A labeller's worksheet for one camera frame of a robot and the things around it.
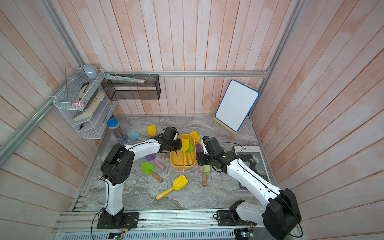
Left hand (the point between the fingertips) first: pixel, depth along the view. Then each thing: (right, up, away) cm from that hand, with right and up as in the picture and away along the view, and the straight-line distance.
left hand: (181, 147), depth 98 cm
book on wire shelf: (-49, +25, -18) cm, 57 cm away
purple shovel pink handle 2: (+12, -1, 0) cm, 12 cm away
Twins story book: (+45, -5, -6) cm, 45 cm away
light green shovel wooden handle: (+15, -13, -7) cm, 21 cm away
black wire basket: (-45, +40, +6) cm, 60 cm away
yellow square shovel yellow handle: (+2, 0, +3) cm, 4 cm away
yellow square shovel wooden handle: (-23, +11, +13) cm, 29 cm away
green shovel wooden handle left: (-20, -13, -6) cm, 25 cm away
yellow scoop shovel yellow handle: (+11, +6, +8) cm, 15 cm away
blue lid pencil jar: (-42, +15, -7) cm, 45 cm away
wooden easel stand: (+35, +10, +3) cm, 37 cm away
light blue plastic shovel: (-36, +7, +10) cm, 38 cm away
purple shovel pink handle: (-19, -6, -3) cm, 20 cm away
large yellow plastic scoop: (-1, -19, -12) cm, 23 cm away
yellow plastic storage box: (-3, -6, -5) cm, 8 cm away
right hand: (+11, -3, -15) cm, 19 cm away
